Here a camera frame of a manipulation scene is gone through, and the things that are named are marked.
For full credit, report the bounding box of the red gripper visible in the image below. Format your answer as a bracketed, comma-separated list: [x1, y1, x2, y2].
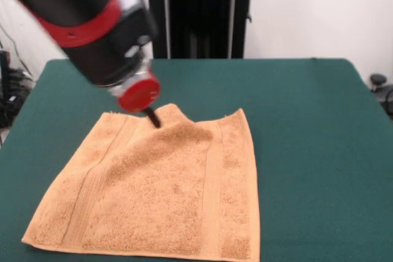
[117, 77, 162, 129]

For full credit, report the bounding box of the orange terry towel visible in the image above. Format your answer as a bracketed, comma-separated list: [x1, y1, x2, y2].
[21, 103, 262, 262]

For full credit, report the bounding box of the dark green table cloth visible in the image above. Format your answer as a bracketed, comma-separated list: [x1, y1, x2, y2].
[0, 58, 393, 262]

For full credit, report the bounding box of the black electronics box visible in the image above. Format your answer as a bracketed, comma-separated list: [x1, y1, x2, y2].
[0, 49, 11, 100]

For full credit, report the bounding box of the black chair base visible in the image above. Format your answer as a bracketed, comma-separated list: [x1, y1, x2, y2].
[369, 73, 393, 121]

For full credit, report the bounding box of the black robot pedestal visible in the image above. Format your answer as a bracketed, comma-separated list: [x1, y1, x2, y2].
[134, 0, 265, 59]

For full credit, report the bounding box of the black cable bundle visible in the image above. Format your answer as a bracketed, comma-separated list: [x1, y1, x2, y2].
[0, 67, 35, 128]

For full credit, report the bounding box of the grey wall cable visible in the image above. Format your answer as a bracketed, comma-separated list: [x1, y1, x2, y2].
[0, 24, 34, 79]

